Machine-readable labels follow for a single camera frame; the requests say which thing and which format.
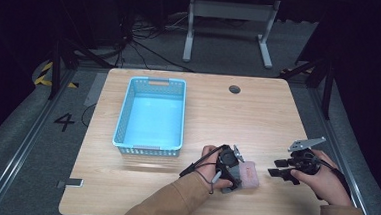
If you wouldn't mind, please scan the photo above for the pink grey glove with label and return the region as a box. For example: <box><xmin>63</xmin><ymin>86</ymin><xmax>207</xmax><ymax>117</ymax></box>
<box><xmin>221</xmin><ymin>159</ymin><xmax>262</xmax><ymax>197</ymax></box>

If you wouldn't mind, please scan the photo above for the white metal desk frame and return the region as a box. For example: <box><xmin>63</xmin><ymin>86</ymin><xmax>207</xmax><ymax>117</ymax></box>
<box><xmin>181</xmin><ymin>0</ymin><xmax>282</xmax><ymax>70</ymax></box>

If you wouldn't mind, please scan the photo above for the bundle of black floor cables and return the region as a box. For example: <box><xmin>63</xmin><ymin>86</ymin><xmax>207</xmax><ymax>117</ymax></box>
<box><xmin>114</xmin><ymin>9</ymin><xmax>198</xmax><ymax>74</ymax></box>

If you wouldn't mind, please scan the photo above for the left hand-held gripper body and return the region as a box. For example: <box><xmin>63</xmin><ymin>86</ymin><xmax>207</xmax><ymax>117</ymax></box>
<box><xmin>214</xmin><ymin>142</ymin><xmax>247</xmax><ymax>192</ymax></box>

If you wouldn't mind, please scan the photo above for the person's right hand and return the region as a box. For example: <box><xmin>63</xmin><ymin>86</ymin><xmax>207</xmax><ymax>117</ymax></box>
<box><xmin>287</xmin><ymin>148</ymin><xmax>348</xmax><ymax>207</ymax></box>

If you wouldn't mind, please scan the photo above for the light blue plastic basket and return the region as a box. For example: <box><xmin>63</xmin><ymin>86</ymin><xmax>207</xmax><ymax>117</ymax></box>
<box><xmin>111</xmin><ymin>74</ymin><xmax>188</xmax><ymax>159</ymax></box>

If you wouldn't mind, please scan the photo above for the grey round table grommet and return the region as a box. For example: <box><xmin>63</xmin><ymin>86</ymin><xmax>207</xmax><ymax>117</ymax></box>
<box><xmin>227</xmin><ymin>84</ymin><xmax>242</xmax><ymax>96</ymax></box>

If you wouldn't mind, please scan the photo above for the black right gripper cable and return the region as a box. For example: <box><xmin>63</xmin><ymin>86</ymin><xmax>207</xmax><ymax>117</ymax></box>
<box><xmin>308</xmin><ymin>154</ymin><xmax>354</xmax><ymax>202</ymax></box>

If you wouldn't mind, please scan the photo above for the black metal stand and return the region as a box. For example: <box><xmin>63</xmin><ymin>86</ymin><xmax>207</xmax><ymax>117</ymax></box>
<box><xmin>276</xmin><ymin>54</ymin><xmax>337</xmax><ymax>121</ymax></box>
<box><xmin>47</xmin><ymin>37</ymin><xmax>116</xmax><ymax>105</ymax></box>

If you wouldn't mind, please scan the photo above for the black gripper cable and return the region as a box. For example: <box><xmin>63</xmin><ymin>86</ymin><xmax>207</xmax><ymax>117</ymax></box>
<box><xmin>308</xmin><ymin>154</ymin><xmax>354</xmax><ymax>202</ymax></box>
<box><xmin>178</xmin><ymin>141</ymin><xmax>228</xmax><ymax>182</ymax></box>

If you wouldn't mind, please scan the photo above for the yellow black floor tape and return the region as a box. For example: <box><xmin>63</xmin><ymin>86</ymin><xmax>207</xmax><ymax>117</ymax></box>
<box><xmin>33</xmin><ymin>59</ymin><xmax>81</xmax><ymax>90</ymax></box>

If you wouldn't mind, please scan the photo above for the person's left hand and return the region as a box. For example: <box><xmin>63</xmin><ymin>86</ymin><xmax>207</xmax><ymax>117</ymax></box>
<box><xmin>198</xmin><ymin>143</ymin><xmax>236</xmax><ymax>191</ymax></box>

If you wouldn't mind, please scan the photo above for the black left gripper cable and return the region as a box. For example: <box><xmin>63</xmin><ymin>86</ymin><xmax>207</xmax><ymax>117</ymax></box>
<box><xmin>178</xmin><ymin>141</ymin><xmax>228</xmax><ymax>182</ymax></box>

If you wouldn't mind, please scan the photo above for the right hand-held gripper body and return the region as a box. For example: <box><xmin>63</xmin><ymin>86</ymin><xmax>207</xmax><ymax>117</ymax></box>
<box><xmin>286</xmin><ymin>134</ymin><xmax>328</xmax><ymax>179</ymax></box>

